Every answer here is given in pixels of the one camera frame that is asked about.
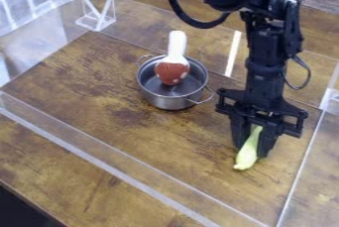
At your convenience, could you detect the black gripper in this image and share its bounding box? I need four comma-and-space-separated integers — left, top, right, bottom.
214, 87, 310, 159

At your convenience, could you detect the small steel pot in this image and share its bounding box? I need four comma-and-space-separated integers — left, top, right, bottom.
137, 55, 215, 110

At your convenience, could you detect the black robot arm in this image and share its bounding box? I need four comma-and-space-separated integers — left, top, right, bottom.
169, 0, 307, 158

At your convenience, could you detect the red white toy mushroom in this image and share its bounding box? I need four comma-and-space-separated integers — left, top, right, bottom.
154, 31, 190, 85

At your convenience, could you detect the clear acrylic bracket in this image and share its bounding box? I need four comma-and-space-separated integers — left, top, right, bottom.
77, 0, 117, 32

